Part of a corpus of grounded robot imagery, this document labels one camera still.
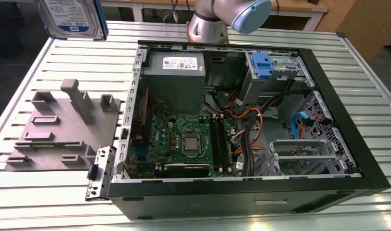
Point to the black graphics card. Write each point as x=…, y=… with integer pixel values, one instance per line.
x=185, y=169

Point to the silver CPU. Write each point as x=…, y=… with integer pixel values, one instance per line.
x=192, y=144

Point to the grey parts rack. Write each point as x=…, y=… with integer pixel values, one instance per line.
x=69, y=144

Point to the black RAM slot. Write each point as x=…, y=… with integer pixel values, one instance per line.
x=218, y=144
x=214, y=144

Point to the hard disk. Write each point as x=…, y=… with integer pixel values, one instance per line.
x=69, y=14

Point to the wooden desk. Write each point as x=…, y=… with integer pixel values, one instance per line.
x=310, y=9

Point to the blue optical drive latch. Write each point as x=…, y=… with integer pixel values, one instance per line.
x=261, y=65

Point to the green motherboard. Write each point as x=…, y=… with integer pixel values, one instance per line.
x=169, y=154

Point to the grey power supply unit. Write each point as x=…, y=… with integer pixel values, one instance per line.
x=172, y=91

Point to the brown cabinet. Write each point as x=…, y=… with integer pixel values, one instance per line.
x=368, y=24

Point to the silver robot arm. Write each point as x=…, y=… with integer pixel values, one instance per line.
x=208, y=33

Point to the grey metal drive cage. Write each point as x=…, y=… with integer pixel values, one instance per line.
x=262, y=89

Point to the CPU socket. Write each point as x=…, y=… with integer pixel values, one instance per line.
x=192, y=155

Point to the black PC case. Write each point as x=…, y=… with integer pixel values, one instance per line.
x=214, y=199

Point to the silver expansion slot bracket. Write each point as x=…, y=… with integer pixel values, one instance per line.
x=101, y=158

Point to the blue black bracket latch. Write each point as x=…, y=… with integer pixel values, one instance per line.
x=93, y=172

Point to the metal disk bay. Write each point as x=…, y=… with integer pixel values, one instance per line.
x=297, y=157

